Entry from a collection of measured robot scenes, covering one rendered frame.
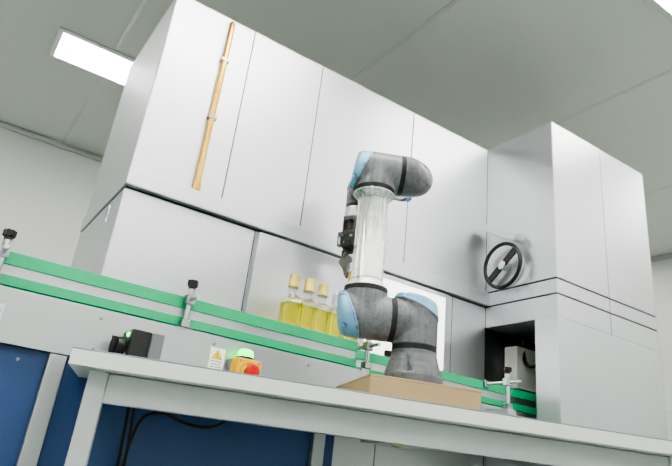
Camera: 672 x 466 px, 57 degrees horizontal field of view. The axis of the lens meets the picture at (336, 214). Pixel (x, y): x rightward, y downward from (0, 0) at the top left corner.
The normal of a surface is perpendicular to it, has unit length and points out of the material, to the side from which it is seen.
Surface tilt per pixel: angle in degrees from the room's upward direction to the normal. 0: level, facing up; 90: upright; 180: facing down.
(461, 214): 90
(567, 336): 90
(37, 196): 90
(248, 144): 90
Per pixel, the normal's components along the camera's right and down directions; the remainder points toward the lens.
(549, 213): -0.82, -0.31
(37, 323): 0.56, -0.27
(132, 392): 0.29, -0.36
